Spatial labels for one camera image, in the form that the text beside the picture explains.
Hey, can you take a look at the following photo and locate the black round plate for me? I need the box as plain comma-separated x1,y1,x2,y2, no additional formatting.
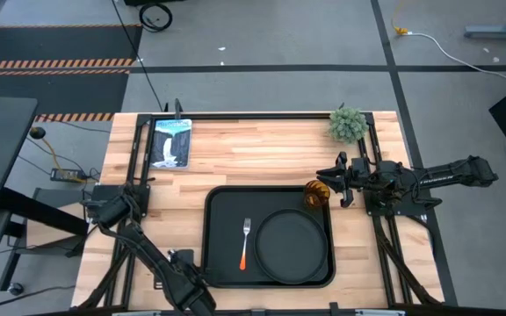
253,208,329,285

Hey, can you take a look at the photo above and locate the black power adapter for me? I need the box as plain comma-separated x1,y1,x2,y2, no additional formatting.
49,168,88,183

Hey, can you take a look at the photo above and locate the black coiled cable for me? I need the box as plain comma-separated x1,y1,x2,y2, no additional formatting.
138,3,174,32

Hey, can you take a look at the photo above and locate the white floor cable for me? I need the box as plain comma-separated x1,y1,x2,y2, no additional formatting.
404,30,506,91

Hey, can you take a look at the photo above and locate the black rectangular serving tray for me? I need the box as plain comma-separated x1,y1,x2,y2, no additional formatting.
200,184,336,290

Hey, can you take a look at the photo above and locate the silver fork with orange handle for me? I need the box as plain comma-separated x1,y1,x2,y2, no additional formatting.
238,217,252,271

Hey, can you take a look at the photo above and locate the black hazard-striped floor mat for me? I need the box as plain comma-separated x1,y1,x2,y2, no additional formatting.
0,24,143,123

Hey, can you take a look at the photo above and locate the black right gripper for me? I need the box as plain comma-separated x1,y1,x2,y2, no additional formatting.
316,151,371,209

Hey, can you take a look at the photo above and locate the waterfall picture card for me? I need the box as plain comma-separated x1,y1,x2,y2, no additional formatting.
148,118,193,170

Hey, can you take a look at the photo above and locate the yellow cable with plug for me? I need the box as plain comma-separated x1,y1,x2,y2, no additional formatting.
390,0,410,36

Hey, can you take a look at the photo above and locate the grey table leg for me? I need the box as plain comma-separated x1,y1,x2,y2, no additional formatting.
463,0,506,41

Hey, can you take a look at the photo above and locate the green plant in white pot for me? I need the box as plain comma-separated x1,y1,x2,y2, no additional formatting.
328,107,369,145

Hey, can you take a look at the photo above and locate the black hanging cable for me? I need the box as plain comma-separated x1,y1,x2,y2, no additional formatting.
111,0,166,111

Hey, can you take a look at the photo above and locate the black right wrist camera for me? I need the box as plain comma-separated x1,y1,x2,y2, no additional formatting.
350,156,369,176

